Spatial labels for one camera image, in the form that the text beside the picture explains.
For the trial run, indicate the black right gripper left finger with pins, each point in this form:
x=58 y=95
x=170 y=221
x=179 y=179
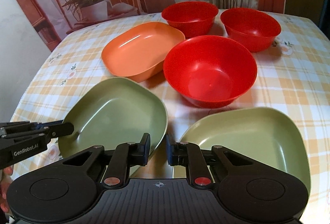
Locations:
x=123 y=157

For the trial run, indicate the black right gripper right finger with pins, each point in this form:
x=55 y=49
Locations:
x=189 y=155

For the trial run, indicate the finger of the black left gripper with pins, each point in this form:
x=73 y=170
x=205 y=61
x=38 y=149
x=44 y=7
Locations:
x=21 y=129

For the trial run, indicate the green square plate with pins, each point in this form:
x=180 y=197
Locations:
x=264 y=134
x=115 y=111

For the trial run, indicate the person's hand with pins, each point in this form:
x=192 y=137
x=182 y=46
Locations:
x=6 y=180

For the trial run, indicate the large red bowl front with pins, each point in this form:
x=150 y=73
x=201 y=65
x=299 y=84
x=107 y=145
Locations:
x=210 y=71

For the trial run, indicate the orange square plate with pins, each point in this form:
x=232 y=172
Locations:
x=139 y=53

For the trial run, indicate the red bowl back left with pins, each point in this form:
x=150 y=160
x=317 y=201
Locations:
x=192 y=18

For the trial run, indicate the red bowl back right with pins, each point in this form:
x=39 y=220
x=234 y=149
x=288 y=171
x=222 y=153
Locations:
x=253 y=29

